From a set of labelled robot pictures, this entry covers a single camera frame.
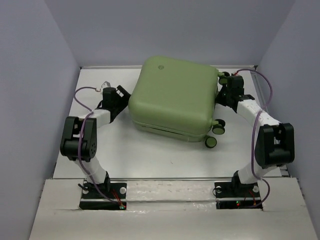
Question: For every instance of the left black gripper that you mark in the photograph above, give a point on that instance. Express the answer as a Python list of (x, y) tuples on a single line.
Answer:
[(125, 99)]

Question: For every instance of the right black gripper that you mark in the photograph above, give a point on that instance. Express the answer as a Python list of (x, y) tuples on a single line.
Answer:
[(218, 100)]

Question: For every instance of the green hard-shell suitcase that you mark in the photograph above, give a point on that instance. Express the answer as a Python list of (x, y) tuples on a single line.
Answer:
[(177, 98)]

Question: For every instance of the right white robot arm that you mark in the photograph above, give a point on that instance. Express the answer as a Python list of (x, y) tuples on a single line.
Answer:
[(272, 142)]

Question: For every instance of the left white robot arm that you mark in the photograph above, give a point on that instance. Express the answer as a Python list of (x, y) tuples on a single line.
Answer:
[(79, 141)]

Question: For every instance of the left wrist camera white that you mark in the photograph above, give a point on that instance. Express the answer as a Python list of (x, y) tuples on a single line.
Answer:
[(105, 84)]

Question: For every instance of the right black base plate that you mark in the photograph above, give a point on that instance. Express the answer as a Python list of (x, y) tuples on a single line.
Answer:
[(229, 197)]

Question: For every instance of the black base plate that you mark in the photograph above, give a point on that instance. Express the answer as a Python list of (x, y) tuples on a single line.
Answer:
[(229, 197), (91, 199)]

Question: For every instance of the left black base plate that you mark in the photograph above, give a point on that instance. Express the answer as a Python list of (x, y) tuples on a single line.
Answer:
[(91, 199)]

